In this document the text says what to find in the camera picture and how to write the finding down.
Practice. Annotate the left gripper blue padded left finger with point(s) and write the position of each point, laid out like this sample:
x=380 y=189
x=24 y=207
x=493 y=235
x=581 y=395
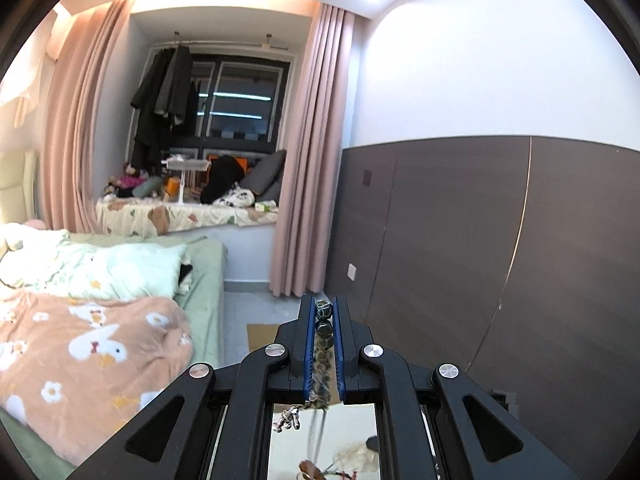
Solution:
x=213 y=424

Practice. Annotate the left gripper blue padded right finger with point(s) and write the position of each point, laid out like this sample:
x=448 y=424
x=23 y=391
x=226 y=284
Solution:
x=433 y=424

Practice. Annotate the white tissue cloth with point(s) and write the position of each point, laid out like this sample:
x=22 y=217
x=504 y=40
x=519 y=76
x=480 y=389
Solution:
x=358 y=458

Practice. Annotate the brown cardboard sheet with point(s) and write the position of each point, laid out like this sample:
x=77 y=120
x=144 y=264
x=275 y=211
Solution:
x=260 y=335

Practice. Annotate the white bedside table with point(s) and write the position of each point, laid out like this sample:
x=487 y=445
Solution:
x=320 y=435

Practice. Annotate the green bed sheet mattress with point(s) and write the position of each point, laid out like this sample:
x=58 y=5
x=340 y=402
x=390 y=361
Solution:
x=204 y=307

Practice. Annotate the pink floral fleece blanket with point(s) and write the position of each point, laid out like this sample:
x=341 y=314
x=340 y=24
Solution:
x=75 y=372

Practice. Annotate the right pink curtain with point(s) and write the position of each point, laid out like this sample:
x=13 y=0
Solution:
x=313 y=150

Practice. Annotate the pink curtain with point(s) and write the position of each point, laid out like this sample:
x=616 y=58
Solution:
x=70 y=123
x=313 y=150

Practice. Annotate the floral window seat cushion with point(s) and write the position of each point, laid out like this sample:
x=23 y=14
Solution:
x=152 y=218

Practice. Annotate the light green floral duvet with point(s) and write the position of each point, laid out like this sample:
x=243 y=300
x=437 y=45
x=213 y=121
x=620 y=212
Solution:
x=50 y=262

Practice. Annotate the black bag on seat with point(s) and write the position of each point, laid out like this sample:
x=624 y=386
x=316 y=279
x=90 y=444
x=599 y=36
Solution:
x=223 y=174

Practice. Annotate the grey pillow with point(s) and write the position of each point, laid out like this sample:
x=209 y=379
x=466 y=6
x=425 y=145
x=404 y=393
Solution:
x=265 y=179

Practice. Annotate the stuffed toys pile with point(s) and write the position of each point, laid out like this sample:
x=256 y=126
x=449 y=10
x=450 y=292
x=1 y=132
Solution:
x=134 y=183

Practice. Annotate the white small folding stand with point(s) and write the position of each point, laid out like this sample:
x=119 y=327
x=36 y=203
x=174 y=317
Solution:
x=179 y=163

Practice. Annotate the cream padded headboard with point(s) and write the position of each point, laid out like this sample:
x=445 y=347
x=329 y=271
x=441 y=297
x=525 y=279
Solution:
x=18 y=170

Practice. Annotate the dark window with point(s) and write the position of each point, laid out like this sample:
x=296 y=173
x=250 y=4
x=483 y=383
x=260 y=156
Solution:
x=239 y=103

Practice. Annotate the hanging black clothes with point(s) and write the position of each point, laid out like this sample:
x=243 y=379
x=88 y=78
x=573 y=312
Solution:
x=166 y=101

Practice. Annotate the left pink curtain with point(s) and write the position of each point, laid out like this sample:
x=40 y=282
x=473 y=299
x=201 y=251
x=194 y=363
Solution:
x=70 y=123

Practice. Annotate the white wall socket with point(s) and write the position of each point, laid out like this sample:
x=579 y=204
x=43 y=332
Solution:
x=351 y=272

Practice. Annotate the dark wall switch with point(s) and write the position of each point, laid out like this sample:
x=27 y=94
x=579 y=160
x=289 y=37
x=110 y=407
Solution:
x=366 y=177

